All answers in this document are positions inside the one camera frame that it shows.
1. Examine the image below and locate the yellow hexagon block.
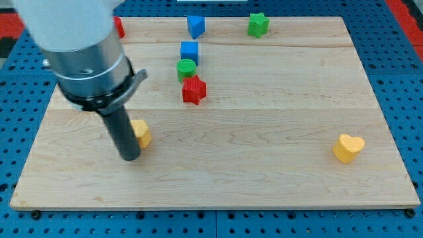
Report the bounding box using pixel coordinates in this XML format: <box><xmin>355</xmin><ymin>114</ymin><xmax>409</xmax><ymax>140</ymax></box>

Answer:
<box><xmin>130</xmin><ymin>120</ymin><xmax>152</xmax><ymax>149</ymax></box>

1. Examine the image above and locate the red block behind arm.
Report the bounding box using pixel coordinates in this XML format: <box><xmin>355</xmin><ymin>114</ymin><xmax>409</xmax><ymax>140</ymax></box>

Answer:
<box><xmin>113</xmin><ymin>16</ymin><xmax>125</xmax><ymax>38</ymax></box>

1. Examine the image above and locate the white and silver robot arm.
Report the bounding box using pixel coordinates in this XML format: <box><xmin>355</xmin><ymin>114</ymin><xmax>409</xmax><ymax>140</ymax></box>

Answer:
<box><xmin>12</xmin><ymin>0</ymin><xmax>147</xmax><ymax>116</ymax></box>

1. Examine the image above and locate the red star block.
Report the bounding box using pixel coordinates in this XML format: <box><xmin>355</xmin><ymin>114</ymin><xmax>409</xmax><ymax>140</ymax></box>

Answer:
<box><xmin>182</xmin><ymin>75</ymin><xmax>207</xmax><ymax>105</ymax></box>

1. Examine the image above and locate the green star block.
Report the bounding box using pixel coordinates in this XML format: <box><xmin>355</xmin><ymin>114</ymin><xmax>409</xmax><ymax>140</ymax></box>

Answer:
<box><xmin>247</xmin><ymin>13</ymin><xmax>270</xmax><ymax>38</ymax></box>

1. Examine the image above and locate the green cylinder block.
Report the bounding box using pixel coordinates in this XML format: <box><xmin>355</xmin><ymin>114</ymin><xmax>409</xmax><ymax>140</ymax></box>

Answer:
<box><xmin>176</xmin><ymin>59</ymin><xmax>196</xmax><ymax>83</ymax></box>

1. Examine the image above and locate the wooden board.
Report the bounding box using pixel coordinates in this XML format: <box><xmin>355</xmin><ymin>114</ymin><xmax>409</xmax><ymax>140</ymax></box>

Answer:
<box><xmin>10</xmin><ymin>17</ymin><xmax>420</xmax><ymax>211</ymax></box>

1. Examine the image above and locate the blue cube block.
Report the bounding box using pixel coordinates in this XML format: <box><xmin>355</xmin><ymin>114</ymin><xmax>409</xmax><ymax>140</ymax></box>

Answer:
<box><xmin>180</xmin><ymin>41</ymin><xmax>199</xmax><ymax>65</ymax></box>

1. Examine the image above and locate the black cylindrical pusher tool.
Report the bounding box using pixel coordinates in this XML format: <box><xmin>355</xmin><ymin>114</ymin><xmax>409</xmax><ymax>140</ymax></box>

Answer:
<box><xmin>101</xmin><ymin>106</ymin><xmax>141</xmax><ymax>161</ymax></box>

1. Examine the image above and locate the blue triangle block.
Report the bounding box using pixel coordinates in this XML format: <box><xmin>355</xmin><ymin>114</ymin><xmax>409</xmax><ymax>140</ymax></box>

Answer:
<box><xmin>186</xmin><ymin>15</ymin><xmax>206</xmax><ymax>39</ymax></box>

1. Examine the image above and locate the yellow heart block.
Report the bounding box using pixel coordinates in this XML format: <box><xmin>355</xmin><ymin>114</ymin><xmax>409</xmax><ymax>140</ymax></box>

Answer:
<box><xmin>332</xmin><ymin>134</ymin><xmax>365</xmax><ymax>163</ymax></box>

